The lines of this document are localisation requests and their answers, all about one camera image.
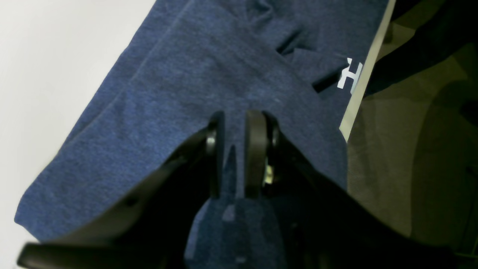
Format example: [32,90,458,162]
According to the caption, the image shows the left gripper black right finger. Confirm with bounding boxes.
[245,110,458,269]

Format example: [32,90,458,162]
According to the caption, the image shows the dark blue printed t-shirt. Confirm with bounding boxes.
[14,0,388,269]

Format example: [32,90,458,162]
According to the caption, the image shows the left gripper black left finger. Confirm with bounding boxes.
[17,111,225,269]

